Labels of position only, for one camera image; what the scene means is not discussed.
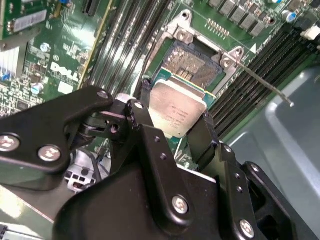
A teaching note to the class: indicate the silver topped CPU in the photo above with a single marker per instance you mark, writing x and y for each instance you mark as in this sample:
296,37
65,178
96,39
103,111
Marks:
175,110

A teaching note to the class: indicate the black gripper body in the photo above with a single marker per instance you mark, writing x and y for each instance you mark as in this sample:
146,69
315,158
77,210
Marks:
120,205

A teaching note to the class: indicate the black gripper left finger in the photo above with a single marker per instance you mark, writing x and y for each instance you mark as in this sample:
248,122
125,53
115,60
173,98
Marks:
153,147

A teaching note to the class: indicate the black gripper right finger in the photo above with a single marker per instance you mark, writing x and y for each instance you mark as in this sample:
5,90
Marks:
232,180

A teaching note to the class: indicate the thin metal locking lever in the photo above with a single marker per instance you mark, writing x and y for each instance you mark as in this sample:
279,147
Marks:
262,82

